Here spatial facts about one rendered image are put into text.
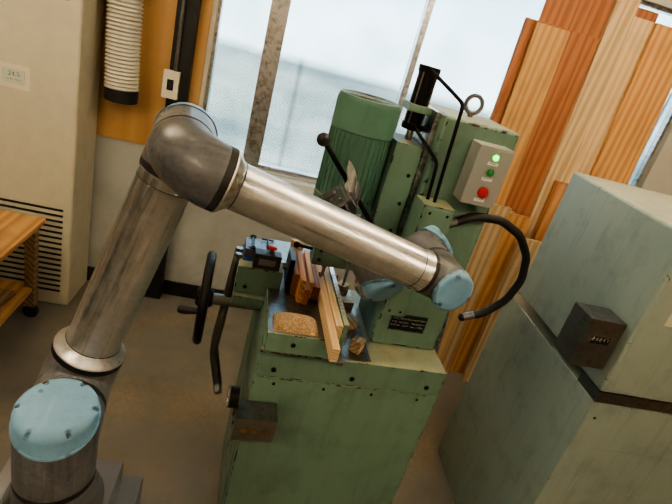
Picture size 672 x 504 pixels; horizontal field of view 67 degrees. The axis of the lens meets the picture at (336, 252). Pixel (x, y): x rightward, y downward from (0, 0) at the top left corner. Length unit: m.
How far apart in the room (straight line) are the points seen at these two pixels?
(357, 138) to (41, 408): 0.93
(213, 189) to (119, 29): 1.83
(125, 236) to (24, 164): 1.75
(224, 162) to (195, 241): 2.17
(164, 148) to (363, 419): 1.10
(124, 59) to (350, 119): 1.47
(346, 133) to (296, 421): 0.87
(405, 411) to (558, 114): 1.84
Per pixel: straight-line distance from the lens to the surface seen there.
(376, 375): 1.56
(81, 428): 1.09
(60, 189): 2.73
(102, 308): 1.12
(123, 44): 2.61
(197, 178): 0.83
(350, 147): 1.37
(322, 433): 1.68
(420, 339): 1.66
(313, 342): 1.38
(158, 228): 1.02
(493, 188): 1.42
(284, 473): 1.79
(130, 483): 1.44
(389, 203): 1.45
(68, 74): 2.58
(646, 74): 3.13
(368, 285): 1.14
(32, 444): 1.10
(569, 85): 2.95
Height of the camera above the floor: 1.66
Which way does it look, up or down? 23 degrees down
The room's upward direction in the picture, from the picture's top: 16 degrees clockwise
